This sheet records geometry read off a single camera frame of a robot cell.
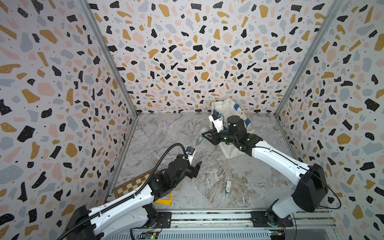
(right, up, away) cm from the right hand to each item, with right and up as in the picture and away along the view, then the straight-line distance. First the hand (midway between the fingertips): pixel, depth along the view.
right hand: (204, 134), depth 76 cm
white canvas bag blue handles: (+16, +17, +28) cm, 36 cm away
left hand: (-4, -12, 0) cm, 13 cm away
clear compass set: (+14, -29, +8) cm, 33 cm away
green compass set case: (-3, -3, +2) cm, 5 cm away
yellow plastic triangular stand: (-21, -37, +4) cm, 42 cm away
